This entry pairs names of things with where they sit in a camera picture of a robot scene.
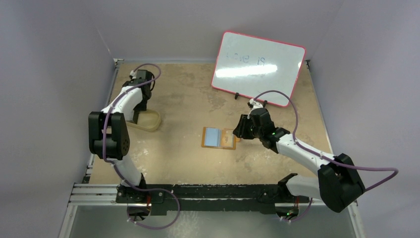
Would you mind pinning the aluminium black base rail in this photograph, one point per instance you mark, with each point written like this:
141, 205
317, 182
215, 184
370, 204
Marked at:
158, 199

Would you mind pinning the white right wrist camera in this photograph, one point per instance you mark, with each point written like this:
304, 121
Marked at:
253, 104

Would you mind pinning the orange leather card holder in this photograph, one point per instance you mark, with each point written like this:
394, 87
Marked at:
211, 138

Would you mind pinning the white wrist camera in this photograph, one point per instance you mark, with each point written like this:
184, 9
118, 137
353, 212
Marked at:
132, 74
253, 104

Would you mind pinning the beige oval tray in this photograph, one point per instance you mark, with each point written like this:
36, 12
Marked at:
148, 120

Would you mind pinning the gold credit card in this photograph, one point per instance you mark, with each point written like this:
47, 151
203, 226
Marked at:
227, 138

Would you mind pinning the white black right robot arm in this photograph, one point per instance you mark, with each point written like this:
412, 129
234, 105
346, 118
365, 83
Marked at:
337, 184

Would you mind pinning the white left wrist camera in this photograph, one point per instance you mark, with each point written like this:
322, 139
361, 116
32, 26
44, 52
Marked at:
132, 74

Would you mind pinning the pink framed whiteboard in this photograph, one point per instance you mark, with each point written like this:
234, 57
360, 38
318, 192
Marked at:
252, 66

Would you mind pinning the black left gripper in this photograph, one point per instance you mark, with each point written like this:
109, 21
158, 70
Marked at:
140, 107

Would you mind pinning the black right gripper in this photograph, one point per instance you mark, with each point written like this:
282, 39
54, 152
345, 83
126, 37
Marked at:
244, 126

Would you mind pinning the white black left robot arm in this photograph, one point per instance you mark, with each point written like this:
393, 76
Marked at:
108, 133

